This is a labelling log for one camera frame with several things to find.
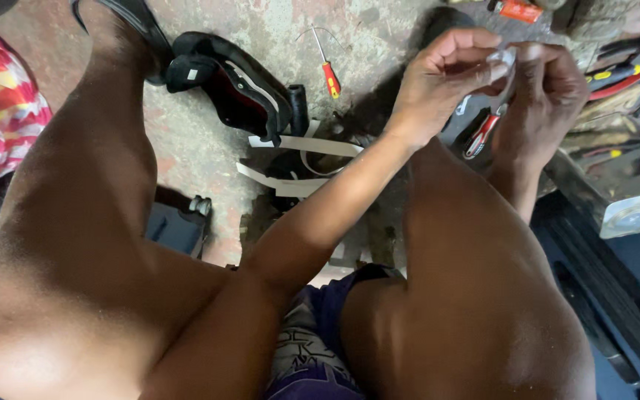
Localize person's right hand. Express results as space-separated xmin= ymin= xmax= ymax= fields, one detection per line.
xmin=491 ymin=41 xmax=591 ymax=171

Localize person's left hand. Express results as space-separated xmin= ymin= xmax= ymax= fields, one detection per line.
xmin=387 ymin=27 xmax=516 ymax=152

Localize small white plastic piece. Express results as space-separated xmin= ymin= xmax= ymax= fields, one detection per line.
xmin=487 ymin=47 xmax=518 ymax=70

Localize red handled pliers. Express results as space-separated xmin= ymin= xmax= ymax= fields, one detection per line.
xmin=462 ymin=69 xmax=517 ymax=161

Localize orange tool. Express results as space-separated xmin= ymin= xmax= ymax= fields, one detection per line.
xmin=487 ymin=0 xmax=544 ymax=24

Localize heap of tools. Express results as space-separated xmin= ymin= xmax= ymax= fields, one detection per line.
xmin=553 ymin=0 xmax=640 ymax=203

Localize clear plastic packet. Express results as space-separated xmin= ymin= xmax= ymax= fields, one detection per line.
xmin=599 ymin=187 xmax=640 ymax=240

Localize person's right leg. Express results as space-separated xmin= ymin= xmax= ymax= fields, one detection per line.
xmin=340 ymin=137 xmax=597 ymax=400

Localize person's leg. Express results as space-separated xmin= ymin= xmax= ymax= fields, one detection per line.
xmin=0 ymin=22 xmax=293 ymax=400
xmin=340 ymin=137 xmax=597 ymax=400

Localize black tool case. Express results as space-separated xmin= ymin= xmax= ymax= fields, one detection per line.
xmin=531 ymin=153 xmax=640 ymax=400

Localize black shoe with red lining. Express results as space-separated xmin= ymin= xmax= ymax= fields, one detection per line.
xmin=165 ymin=31 xmax=294 ymax=147

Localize person's purple patterned shorts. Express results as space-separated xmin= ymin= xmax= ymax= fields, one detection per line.
xmin=264 ymin=263 xmax=404 ymax=400

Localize black box with metal clasp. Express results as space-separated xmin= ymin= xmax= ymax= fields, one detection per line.
xmin=145 ymin=194 xmax=213 ymax=260

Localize black sandal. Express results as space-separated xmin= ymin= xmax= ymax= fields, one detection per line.
xmin=70 ymin=0 xmax=175 ymax=86

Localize person's left leg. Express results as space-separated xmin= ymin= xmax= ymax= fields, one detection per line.
xmin=0 ymin=22 xmax=293 ymax=400

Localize red yellow handled screwdriver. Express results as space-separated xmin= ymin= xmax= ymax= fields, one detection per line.
xmin=310 ymin=25 xmax=342 ymax=100

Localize thin bent wire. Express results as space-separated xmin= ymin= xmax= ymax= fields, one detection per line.
xmin=296 ymin=26 xmax=347 ymax=52

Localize white straps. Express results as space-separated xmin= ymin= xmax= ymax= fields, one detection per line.
xmin=236 ymin=119 xmax=365 ymax=199

